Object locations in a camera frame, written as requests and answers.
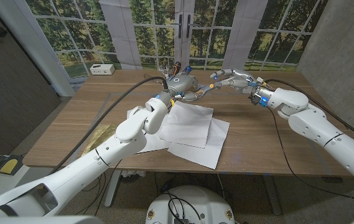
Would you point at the white power strip box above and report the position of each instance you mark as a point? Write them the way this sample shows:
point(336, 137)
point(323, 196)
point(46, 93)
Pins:
point(102, 69)

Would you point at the silver metal wrench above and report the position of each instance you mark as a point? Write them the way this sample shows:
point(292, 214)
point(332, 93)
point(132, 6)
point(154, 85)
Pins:
point(164, 71)

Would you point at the creased white paper sheet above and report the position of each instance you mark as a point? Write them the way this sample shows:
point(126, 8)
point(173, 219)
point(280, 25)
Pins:
point(192, 124)

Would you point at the gold foil sheet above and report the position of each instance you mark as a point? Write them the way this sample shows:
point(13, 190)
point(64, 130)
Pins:
point(100, 137)

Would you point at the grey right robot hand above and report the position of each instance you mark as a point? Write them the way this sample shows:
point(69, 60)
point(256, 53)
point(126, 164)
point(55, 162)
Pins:
point(242, 79)

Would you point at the white table leg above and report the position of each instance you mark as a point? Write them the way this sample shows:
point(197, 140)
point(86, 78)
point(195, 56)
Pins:
point(113, 193)

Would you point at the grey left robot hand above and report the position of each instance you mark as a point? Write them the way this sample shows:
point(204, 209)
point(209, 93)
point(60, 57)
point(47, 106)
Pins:
point(181, 82)

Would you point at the grey table leg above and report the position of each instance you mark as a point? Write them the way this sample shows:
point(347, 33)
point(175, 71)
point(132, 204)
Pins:
point(273, 196)

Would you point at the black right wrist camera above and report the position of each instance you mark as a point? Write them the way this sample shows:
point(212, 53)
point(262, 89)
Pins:
point(254, 100)

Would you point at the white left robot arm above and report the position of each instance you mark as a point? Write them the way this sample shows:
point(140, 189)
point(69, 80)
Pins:
point(80, 174)

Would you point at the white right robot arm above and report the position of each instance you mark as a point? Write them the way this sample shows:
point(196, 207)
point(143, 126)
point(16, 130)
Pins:
point(319, 127)

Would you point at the white mug with tools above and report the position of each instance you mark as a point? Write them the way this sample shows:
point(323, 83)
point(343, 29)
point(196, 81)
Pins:
point(176, 67)

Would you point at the printed window forest backdrop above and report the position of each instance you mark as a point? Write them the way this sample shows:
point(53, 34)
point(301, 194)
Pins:
point(120, 37)

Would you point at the large white paper sheet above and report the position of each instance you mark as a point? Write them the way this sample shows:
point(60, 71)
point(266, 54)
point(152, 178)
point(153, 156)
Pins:
point(207, 154)

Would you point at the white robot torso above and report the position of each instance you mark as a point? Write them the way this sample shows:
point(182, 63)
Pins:
point(192, 202)

